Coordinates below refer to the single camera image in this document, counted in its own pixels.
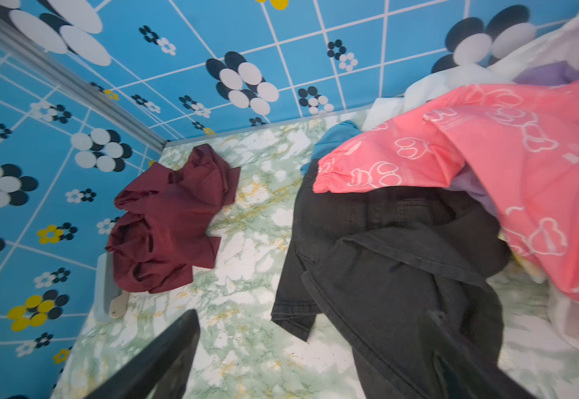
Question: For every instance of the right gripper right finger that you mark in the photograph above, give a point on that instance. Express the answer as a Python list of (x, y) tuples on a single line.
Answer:
[(457, 369)]

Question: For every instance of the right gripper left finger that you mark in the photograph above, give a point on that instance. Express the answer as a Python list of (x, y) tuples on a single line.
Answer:
[(161, 369)]

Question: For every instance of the maroon cloth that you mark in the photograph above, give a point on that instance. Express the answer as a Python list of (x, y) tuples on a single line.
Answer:
[(162, 235)]

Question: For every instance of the pink patterned cloth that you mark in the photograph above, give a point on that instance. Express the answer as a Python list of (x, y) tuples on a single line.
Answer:
[(522, 142)]

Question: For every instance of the teal cloth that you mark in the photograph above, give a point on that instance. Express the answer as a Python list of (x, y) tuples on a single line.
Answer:
[(332, 139)]

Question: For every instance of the purple cloth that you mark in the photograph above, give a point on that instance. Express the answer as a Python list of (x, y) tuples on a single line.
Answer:
[(552, 74)]

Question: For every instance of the white cloth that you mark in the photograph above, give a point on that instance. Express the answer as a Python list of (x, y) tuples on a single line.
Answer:
[(515, 50)]

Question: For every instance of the white plastic tool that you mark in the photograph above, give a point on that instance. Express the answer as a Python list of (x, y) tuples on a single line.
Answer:
[(110, 301)]

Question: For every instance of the dark grey jeans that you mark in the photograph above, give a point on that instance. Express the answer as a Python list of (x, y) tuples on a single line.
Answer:
[(374, 263)]

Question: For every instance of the left aluminium corner post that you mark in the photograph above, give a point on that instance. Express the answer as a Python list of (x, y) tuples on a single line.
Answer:
[(15, 43)]

